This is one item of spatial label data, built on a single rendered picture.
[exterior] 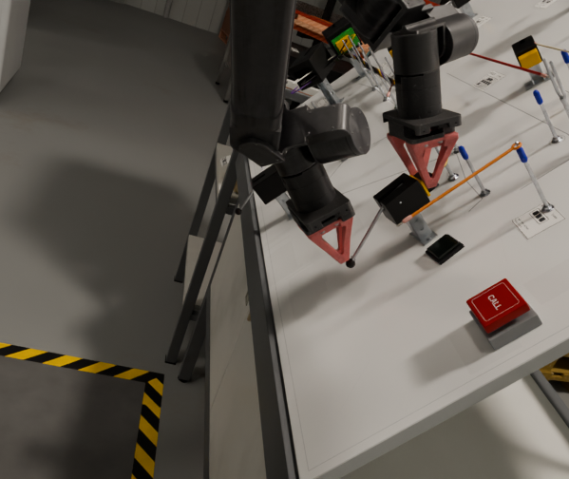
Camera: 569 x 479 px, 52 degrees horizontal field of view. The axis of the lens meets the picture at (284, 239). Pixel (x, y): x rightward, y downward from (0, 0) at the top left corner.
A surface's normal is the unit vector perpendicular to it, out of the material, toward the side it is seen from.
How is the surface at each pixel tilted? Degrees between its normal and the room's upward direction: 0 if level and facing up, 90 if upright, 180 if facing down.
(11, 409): 0
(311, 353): 53
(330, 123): 64
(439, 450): 0
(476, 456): 0
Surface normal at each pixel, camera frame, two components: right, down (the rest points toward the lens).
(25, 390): 0.33, -0.85
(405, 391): -0.55, -0.71
